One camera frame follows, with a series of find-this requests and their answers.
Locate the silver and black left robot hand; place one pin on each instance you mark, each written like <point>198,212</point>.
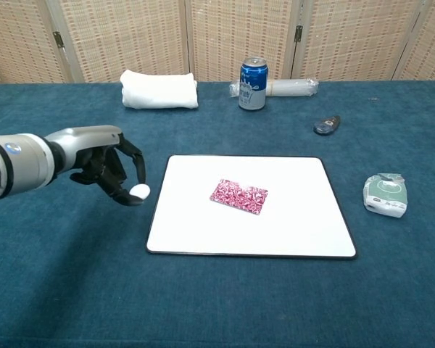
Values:
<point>90,145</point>

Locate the small white round cap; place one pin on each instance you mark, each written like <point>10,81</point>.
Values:
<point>139,190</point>

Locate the pink white patterned rectangular pad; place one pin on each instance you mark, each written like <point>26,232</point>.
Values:
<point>239,196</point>

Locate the white square board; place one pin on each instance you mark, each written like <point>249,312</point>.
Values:
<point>293,232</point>

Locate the white folded towel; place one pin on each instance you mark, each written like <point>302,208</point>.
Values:
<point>159,90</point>

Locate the dark metal screen hinge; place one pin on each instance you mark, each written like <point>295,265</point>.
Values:
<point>58,39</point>
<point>298,33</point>

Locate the woven bamboo folding screen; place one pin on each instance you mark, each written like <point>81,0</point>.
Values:
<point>130,36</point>

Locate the blue table cloth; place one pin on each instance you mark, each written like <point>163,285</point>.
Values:
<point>58,272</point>

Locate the blue and white drink can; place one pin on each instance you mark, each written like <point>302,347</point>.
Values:
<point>253,87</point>

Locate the clear plastic-wrapped cup stack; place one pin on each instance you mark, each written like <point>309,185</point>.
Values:
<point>293,87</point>

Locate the dark blue correction tape dispenser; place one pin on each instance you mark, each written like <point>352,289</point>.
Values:
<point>326,125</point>

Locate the green and white wipes pack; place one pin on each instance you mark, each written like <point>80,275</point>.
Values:
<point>384,197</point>

